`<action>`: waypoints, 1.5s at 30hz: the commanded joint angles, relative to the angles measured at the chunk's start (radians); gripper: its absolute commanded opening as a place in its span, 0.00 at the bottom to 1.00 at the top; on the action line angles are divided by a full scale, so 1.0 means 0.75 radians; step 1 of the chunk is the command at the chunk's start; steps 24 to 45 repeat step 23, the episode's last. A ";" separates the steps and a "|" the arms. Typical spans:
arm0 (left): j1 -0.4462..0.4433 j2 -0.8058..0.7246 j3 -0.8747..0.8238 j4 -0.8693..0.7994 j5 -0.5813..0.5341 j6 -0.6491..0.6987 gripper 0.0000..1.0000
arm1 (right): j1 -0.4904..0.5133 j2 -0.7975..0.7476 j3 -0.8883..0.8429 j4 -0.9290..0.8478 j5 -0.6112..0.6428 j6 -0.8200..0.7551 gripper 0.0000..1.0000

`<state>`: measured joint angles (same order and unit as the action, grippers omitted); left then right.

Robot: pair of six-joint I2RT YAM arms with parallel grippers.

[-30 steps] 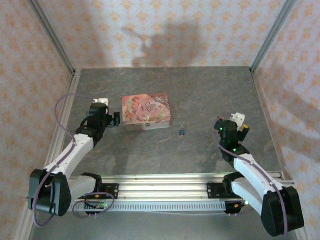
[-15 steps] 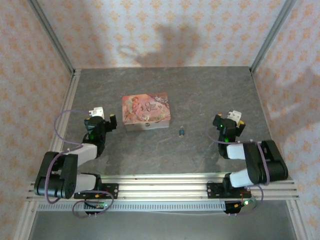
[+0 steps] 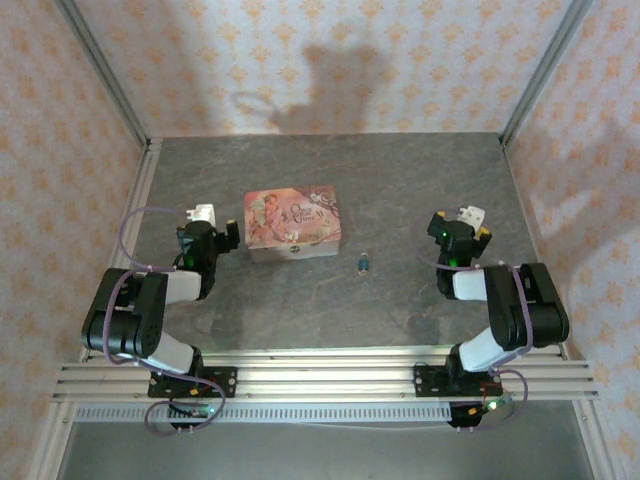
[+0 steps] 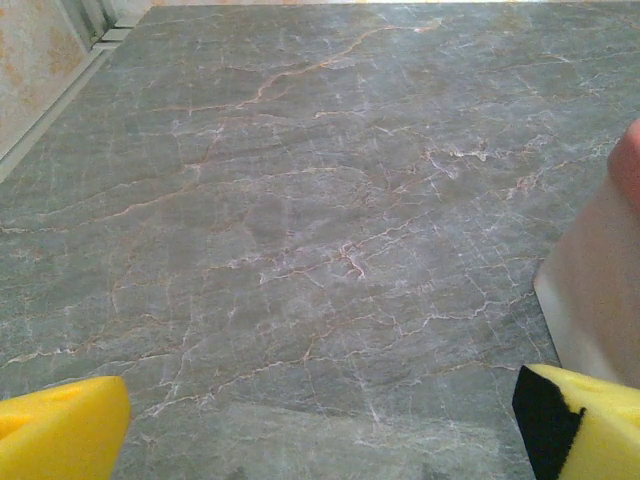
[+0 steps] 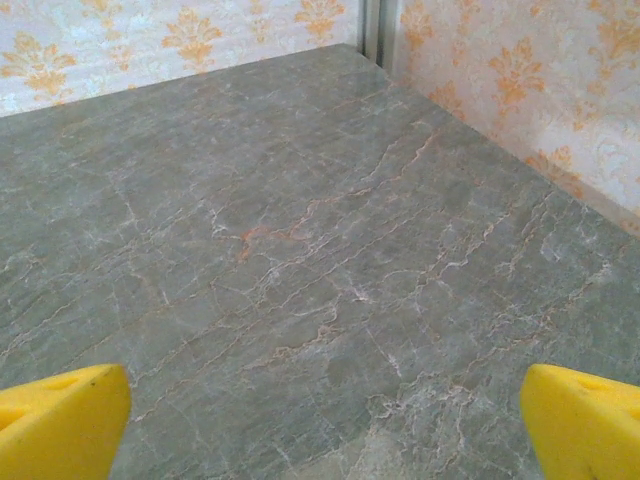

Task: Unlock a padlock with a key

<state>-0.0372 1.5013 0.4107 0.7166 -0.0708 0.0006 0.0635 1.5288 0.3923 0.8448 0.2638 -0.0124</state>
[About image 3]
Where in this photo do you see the aluminium frame leg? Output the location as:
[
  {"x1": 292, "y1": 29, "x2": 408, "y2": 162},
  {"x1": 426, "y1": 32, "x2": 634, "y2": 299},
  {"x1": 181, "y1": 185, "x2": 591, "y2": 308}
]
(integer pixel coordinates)
[
  {"x1": 572, "y1": 399, "x2": 614, "y2": 480},
  {"x1": 27, "y1": 399, "x2": 76, "y2": 480}
]

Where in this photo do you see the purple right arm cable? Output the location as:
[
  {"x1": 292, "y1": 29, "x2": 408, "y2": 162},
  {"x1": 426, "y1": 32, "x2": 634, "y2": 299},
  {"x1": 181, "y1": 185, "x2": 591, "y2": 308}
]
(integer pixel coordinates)
[{"x1": 418, "y1": 204, "x2": 536, "y2": 374}]

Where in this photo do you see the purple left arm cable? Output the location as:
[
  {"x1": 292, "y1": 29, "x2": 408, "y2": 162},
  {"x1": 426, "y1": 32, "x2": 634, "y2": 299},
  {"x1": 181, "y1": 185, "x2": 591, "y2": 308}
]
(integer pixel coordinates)
[{"x1": 102, "y1": 206, "x2": 201, "y2": 371}]

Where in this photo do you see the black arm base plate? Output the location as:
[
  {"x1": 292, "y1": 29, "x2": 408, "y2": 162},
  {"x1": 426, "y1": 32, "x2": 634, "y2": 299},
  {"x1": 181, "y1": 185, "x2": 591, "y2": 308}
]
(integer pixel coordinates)
[
  {"x1": 148, "y1": 366, "x2": 239, "y2": 400},
  {"x1": 412, "y1": 364, "x2": 502, "y2": 400}
]

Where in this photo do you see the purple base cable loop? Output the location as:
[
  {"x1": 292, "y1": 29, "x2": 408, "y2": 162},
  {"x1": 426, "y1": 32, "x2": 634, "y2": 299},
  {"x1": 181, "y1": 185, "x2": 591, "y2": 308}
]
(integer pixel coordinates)
[
  {"x1": 477, "y1": 358, "x2": 531, "y2": 432},
  {"x1": 143, "y1": 383, "x2": 227, "y2": 437}
]

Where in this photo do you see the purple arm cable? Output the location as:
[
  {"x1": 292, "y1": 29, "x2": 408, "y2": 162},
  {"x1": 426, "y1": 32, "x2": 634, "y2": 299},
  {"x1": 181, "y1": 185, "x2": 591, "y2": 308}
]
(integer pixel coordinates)
[
  {"x1": 102, "y1": 206, "x2": 201, "y2": 371},
  {"x1": 418, "y1": 204, "x2": 536, "y2": 374}
]

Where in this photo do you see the slotted grey cable duct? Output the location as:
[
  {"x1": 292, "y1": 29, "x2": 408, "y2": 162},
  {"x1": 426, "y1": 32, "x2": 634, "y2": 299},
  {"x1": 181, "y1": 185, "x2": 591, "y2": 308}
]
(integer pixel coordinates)
[{"x1": 73, "y1": 402, "x2": 455, "y2": 425}]

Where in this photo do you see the wide aluminium mounting rail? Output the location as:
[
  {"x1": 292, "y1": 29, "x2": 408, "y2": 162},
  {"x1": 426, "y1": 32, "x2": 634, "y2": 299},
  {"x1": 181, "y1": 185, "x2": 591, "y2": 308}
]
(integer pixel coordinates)
[{"x1": 51, "y1": 343, "x2": 600, "y2": 402}]

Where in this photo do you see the aluminium frame post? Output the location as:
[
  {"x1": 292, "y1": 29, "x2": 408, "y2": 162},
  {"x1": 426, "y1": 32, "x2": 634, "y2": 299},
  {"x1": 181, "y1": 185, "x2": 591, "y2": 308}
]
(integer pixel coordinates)
[
  {"x1": 54, "y1": 0, "x2": 154, "y2": 149},
  {"x1": 498, "y1": 0, "x2": 599, "y2": 147}
]

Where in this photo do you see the aluminium side rail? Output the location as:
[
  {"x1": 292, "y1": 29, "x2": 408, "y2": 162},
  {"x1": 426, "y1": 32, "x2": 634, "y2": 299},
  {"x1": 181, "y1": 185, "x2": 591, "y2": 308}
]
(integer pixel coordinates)
[{"x1": 82, "y1": 138, "x2": 165, "y2": 361}]

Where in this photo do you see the small circuit board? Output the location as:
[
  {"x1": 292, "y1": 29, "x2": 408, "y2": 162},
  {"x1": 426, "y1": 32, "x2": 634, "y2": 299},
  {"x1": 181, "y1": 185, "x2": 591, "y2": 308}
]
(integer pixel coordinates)
[
  {"x1": 169, "y1": 402, "x2": 219, "y2": 419},
  {"x1": 467, "y1": 397, "x2": 516, "y2": 416}
]

